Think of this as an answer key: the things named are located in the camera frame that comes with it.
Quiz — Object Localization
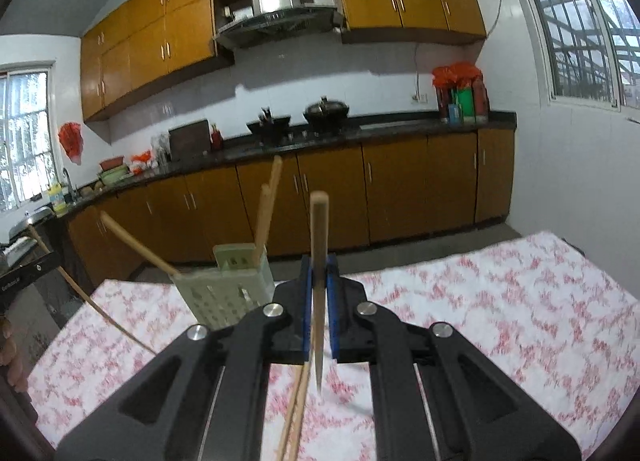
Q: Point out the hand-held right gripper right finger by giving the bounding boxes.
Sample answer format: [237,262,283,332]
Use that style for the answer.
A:
[326,253,582,461]

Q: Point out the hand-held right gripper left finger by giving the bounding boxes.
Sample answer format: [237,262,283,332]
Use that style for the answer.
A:
[55,255,314,461]

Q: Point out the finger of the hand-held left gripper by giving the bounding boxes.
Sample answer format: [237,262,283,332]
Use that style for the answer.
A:
[21,251,58,277]

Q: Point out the green chopstick holder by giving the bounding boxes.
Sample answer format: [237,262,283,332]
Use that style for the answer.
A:
[171,242,275,333]

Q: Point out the wooden chopstick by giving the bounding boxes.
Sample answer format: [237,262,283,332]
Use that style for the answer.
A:
[277,363,305,461]
[99,211,183,279]
[26,223,158,356]
[287,366,312,461]
[252,155,284,264]
[252,183,273,262]
[309,192,331,394]

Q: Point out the person's left hand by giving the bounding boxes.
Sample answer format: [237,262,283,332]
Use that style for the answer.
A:
[0,316,27,392]

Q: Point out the metal pan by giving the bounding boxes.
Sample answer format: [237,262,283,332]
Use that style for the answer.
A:
[7,206,53,242]

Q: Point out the yellow dish soap bottle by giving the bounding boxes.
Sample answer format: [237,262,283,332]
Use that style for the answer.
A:
[47,182,68,214]

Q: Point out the metal faucet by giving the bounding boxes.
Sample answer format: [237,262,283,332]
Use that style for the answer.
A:
[62,167,78,204]

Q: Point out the green basin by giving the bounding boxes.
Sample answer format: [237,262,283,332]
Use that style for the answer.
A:
[97,166,131,186]

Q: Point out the white framed window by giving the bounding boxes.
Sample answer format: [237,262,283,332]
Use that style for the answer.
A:
[0,61,56,212]

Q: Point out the red hanging plastic bag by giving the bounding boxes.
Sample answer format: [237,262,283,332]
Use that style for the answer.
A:
[57,122,83,166]

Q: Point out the floral tablecloth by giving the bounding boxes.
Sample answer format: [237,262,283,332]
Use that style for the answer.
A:
[27,231,626,461]

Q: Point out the wooden base cabinets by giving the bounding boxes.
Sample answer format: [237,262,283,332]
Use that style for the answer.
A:
[62,128,516,287]

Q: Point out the gas stove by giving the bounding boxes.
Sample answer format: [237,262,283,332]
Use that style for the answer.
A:
[250,128,361,146]

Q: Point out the black wok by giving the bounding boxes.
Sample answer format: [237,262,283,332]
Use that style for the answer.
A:
[246,108,292,144]

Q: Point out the dark cutting board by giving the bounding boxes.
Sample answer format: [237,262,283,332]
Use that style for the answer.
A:
[167,119,212,162]

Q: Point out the black pot with lid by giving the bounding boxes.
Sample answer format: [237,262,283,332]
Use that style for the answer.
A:
[303,96,350,134]

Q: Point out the black kitchen countertop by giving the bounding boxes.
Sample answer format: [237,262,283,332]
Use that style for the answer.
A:
[0,111,517,247]

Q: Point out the green carton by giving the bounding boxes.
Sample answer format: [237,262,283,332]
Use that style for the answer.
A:
[457,87,476,122]

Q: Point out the red bag over bottles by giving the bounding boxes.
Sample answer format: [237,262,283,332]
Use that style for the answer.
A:
[431,62,490,124]

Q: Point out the window with dark grille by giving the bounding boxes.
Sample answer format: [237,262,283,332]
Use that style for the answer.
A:
[505,0,640,114]

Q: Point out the wooden wall cabinets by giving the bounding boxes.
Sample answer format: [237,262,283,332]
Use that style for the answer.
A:
[80,0,488,122]

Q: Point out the white power cable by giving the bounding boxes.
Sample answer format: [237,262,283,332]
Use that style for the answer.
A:
[412,0,508,96]

